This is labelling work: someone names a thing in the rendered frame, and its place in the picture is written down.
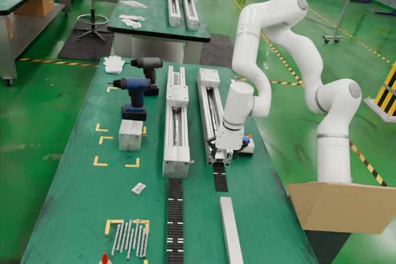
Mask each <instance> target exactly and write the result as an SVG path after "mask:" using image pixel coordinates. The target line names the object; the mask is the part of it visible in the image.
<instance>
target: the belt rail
mask: <svg viewBox="0 0 396 264"><path fill-rule="evenodd" d="M219 206H220V214H221V218H222V226H223V234H224V238H225V246H226V254H227V261H228V264H243V259H242V253H241V249H240V244H239V238H238V234H237V228H236V222H235V216H234V212H233V207H232V201H231V197H220V200H219Z"/></svg>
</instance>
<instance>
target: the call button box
mask: <svg viewBox="0 0 396 264"><path fill-rule="evenodd" d="M246 137H248V138H249V136H246ZM249 139H250V141H249V142H248V146H247V147H245V148H244V149H243V150H242V151H240V153H238V156H248V157H252V154H253V151H254V149H255V146H254V143H253V140H252V138H249Z"/></svg>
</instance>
